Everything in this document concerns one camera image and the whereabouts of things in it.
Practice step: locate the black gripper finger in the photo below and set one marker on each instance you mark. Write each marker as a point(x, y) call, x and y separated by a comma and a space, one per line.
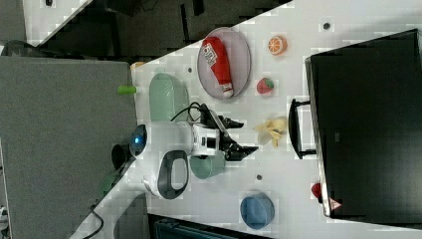
point(229, 123)
point(237, 152)

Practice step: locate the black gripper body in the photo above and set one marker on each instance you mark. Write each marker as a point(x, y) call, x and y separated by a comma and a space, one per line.
point(211, 120)

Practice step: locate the yellow peeled banana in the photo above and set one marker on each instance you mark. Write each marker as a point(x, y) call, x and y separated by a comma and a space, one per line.
point(271, 130)

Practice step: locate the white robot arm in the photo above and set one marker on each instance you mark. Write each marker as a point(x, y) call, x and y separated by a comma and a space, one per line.
point(158, 145)

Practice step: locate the red oven knob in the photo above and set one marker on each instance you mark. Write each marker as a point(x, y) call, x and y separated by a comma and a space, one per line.
point(316, 190)

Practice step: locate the black toaster oven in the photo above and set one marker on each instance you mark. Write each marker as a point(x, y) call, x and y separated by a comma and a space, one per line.
point(367, 112)

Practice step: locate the green cup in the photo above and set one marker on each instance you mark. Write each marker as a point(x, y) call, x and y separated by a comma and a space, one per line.
point(207, 167)

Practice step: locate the green perforated colander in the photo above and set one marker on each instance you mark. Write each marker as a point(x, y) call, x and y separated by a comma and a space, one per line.
point(167, 97)

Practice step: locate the red strawberry toy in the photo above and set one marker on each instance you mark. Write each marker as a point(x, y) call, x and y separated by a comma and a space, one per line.
point(264, 86)

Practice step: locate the blue bowl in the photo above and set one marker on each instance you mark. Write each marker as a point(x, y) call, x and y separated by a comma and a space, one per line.
point(257, 210)

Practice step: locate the red ketchup bottle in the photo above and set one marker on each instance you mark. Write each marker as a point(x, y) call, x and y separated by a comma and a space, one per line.
point(216, 57)

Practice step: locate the grey round plate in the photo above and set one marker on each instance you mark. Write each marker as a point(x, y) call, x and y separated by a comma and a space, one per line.
point(239, 59)

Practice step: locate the green marker tip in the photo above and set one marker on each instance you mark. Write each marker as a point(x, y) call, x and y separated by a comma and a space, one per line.
point(127, 90)

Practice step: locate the orange slice toy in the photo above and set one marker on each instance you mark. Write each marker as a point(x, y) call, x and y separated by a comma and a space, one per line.
point(278, 45)

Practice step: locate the black cylinder cup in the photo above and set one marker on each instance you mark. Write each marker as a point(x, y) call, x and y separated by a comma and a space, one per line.
point(121, 156)

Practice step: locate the black oven door handle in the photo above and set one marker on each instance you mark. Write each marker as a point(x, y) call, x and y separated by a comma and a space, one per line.
point(295, 131)

